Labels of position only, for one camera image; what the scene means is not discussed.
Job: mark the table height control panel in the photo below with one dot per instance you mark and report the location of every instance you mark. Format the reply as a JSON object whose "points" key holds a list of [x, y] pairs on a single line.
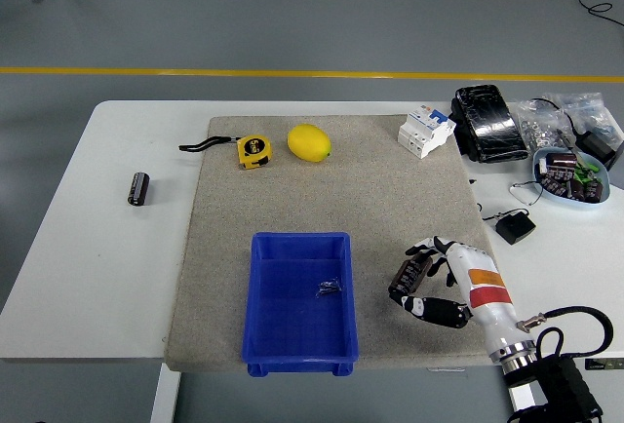
{"points": [[604, 364]]}

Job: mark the blue plastic box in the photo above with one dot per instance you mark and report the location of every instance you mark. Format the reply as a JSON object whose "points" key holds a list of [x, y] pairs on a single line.
{"points": [[292, 296]]}

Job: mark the small metal screws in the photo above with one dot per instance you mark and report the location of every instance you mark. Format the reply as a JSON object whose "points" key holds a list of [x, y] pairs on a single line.
{"points": [[329, 289]]}

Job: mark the large black power adapter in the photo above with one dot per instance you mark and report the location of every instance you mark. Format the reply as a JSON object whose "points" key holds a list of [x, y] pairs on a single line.
{"points": [[597, 145]]}

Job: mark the light blue bowl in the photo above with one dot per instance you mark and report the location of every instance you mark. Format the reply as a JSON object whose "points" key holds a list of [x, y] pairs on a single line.
{"points": [[585, 206]]}

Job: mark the clear bag of silver nuts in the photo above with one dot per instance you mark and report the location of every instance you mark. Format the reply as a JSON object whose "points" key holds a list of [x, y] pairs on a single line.
{"points": [[538, 130]]}

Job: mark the dark cylindrical battery grey stripe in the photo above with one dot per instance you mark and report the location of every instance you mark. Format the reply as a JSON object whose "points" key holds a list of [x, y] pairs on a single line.
{"points": [[409, 274]]}

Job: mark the dark cylindrical battery white print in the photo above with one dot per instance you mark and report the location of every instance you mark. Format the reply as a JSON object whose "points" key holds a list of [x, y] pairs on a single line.
{"points": [[139, 189]]}

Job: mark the clear bag of small screws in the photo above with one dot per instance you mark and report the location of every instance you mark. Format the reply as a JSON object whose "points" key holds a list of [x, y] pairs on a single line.
{"points": [[590, 108]]}

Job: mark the white table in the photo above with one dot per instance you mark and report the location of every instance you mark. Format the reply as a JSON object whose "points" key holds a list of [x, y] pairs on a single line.
{"points": [[97, 257]]}

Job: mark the glossy black wrapped device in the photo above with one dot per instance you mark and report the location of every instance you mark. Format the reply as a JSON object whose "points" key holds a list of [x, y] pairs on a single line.
{"points": [[487, 121]]}

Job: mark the white circuit breaker blue switch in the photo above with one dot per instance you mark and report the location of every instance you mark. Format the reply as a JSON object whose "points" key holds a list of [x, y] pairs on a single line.
{"points": [[424, 133]]}

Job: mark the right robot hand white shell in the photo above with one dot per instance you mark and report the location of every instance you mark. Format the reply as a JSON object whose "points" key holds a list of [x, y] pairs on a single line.
{"points": [[482, 296]]}

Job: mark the white table leg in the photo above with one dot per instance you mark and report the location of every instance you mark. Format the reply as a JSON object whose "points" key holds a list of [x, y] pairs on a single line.
{"points": [[524, 401], [165, 394]]}

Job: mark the grey-brown mat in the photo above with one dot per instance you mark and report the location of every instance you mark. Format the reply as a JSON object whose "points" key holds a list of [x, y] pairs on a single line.
{"points": [[317, 199]]}

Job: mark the green plastic piece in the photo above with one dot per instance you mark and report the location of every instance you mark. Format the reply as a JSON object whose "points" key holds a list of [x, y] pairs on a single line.
{"points": [[585, 173]]}

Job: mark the yellow lemon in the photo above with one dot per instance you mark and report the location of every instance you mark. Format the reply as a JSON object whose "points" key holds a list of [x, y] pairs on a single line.
{"points": [[308, 142]]}

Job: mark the dark brown battery in bowl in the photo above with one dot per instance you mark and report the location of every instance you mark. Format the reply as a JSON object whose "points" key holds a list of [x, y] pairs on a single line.
{"points": [[577, 190], [556, 183], [594, 190], [560, 160]]}

